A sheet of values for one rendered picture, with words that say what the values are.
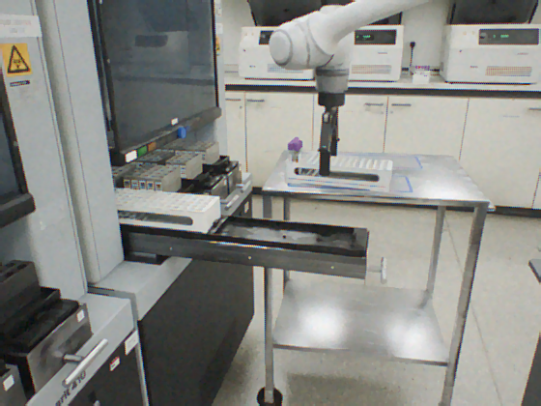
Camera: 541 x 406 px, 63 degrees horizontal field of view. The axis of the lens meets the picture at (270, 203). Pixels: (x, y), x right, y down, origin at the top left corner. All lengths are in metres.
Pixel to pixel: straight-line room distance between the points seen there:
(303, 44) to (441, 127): 2.30
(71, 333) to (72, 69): 0.46
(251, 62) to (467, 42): 1.43
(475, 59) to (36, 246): 2.84
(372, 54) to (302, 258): 2.38
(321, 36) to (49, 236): 0.68
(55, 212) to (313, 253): 0.49
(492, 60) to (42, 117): 2.81
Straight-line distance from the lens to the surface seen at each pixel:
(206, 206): 1.00
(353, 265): 0.91
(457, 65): 3.20
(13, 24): 0.81
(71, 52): 0.90
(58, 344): 0.79
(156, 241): 1.02
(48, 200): 0.85
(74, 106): 0.90
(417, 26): 3.79
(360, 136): 3.23
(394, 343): 1.55
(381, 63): 3.17
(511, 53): 3.25
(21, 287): 0.81
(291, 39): 1.02
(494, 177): 3.39
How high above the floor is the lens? 1.23
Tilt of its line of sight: 21 degrees down
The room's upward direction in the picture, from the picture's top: straight up
